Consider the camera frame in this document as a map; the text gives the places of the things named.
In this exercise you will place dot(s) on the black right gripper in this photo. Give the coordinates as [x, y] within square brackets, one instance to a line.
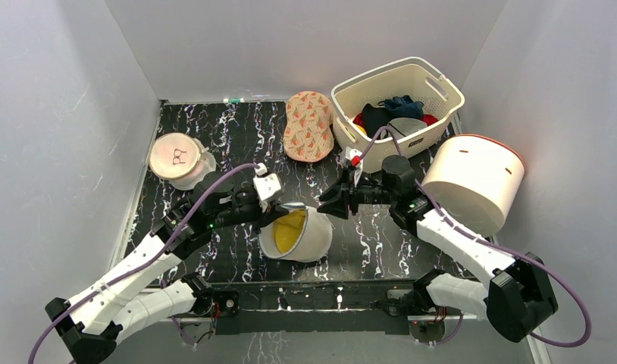
[352, 193]

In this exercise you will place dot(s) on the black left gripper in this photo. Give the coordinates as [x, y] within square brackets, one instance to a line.
[267, 216]

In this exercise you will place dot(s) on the yellow bra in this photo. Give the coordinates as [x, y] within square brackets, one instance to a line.
[288, 229]

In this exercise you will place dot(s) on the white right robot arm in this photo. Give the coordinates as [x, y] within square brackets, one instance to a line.
[469, 251]

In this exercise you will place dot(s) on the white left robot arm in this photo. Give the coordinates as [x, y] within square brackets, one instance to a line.
[184, 228]

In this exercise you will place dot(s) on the floral padded laundry bag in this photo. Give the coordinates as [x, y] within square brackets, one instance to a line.
[307, 135]

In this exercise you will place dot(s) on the cream perforated laundry basket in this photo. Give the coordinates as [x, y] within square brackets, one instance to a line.
[412, 76]

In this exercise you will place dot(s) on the clothes pile in basket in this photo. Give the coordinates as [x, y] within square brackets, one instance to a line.
[401, 114]

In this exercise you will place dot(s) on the white cylindrical drum container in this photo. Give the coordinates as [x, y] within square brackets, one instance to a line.
[475, 179]

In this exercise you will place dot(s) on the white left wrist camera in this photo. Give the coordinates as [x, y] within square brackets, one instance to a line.
[267, 186]

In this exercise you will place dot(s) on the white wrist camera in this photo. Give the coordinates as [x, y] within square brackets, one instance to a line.
[351, 159]
[267, 186]

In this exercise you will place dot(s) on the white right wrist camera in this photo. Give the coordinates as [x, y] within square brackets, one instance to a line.
[351, 159]

